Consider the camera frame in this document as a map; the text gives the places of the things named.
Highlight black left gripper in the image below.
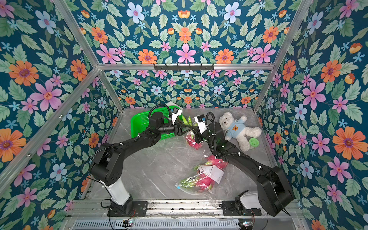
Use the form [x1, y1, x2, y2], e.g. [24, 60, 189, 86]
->
[156, 120, 190, 138]

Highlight pink dragon fruit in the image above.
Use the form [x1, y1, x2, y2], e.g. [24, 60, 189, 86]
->
[201, 155, 228, 171]
[178, 173, 215, 191]
[180, 115, 193, 126]
[186, 134, 202, 150]

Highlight clear zip-top bag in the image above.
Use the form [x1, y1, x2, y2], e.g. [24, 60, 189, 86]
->
[176, 155, 228, 194]
[184, 125, 204, 150]

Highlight green plastic basket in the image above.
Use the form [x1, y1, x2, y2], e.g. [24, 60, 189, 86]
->
[130, 106, 176, 138]

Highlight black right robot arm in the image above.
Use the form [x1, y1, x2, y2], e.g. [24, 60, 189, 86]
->
[194, 122, 295, 217]

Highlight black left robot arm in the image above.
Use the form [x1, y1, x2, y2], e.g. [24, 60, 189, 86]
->
[90, 107, 183, 206]

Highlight white rectangular box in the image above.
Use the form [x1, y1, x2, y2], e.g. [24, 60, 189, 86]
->
[167, 102, 182, 109]

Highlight white teddy bear blue shirt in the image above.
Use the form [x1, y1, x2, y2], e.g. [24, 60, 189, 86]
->
[219, 112, 262, 152]

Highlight small green round lid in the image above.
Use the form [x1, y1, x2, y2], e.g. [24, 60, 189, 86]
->
[249, 138, 260, 149]

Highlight white perforated vent strip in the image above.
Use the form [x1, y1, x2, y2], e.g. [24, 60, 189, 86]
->
[72, 219, 240, 230]

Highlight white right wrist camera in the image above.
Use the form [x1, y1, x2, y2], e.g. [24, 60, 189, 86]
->
[195, 115, 207, 134]

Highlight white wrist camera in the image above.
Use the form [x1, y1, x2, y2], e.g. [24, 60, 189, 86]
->
[195, 115, 207, 134]
[171, 107, 183, 125]

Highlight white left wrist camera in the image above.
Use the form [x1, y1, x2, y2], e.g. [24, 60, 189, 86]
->
[171, 107, 183, 125]

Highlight black hook rail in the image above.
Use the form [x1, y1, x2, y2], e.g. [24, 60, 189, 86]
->
[153, 64, 215, 71]

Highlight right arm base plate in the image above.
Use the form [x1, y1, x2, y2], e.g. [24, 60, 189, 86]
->
[219, 200, 262, 217]

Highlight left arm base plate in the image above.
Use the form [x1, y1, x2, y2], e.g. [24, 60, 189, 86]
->
[108, 201, 148, 217]

